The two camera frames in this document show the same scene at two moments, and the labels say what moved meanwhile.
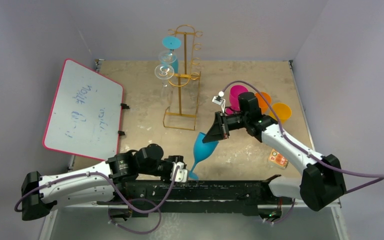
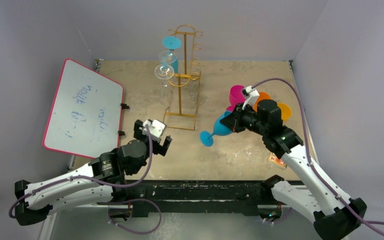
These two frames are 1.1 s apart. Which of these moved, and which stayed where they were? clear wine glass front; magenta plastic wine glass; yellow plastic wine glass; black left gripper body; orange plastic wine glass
Moved: black left gripper body
Stayed: yellow plastic wine glass; orange plastic wine glass; clear wine glass front; magenta plastic wine glass
